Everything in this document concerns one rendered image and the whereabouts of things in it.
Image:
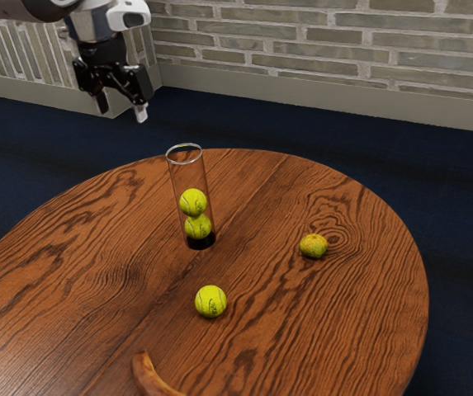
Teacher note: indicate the green orange citrus fruit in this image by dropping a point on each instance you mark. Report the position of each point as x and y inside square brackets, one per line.
[313, 246]

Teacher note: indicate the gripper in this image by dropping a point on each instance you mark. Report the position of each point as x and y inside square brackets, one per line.
[102, 55]

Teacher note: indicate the yellow tennis ball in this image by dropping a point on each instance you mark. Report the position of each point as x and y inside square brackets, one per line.
[193, 202]
[211, 301]
[197, 227]

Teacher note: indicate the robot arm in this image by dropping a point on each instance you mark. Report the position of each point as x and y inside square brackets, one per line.
[96, 18]

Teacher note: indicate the clear plastic ball tube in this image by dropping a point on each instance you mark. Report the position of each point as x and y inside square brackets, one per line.
[190, 194]

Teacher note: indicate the brown overripe banana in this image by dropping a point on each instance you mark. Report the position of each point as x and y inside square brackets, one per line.
[149, 377]

